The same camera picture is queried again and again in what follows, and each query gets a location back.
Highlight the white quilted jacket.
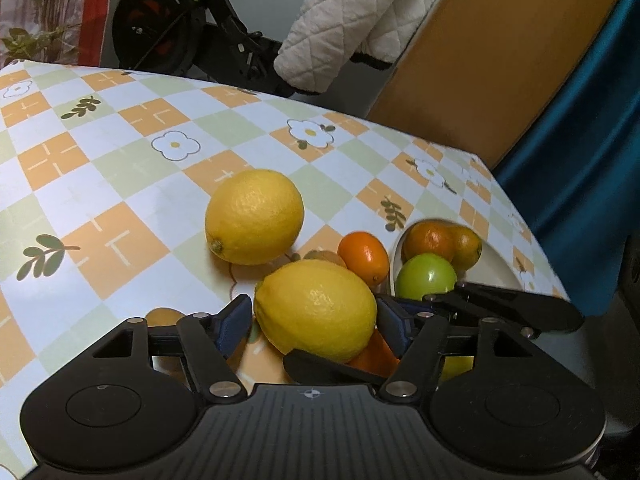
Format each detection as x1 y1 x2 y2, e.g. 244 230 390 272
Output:
272 0 463 97

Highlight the printed backdrop cloth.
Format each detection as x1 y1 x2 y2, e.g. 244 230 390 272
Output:
0 0 118 67

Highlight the teal curtain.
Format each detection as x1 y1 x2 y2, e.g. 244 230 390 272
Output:
492 0 640 318

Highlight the brown kiwi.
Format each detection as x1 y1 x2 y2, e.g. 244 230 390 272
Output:
304 250 347 269

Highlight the white plate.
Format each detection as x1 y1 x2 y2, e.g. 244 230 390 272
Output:
389 219 523 302

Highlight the yellow lemon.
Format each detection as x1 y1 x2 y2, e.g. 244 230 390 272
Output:
253 260 378 364
205 169 306 266

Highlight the green apple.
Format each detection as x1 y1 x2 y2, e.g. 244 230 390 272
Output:
440 355 475 382
396 254 457 300

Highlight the checkered floral tablecloth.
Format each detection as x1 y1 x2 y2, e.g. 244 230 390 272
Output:
0 60 571 461

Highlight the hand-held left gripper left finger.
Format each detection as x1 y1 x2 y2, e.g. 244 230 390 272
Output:
92 294 253 405

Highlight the black exercise bike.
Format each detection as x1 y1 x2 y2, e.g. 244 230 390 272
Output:
111 0 296 98

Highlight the small glossy orange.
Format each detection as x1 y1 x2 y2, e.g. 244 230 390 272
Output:
337 231 391 288

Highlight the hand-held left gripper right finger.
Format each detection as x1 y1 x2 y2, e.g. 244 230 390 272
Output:
376 296 546 405

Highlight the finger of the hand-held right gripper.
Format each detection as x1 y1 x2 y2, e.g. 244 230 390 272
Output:
282 349 386 386
422 282 585 333

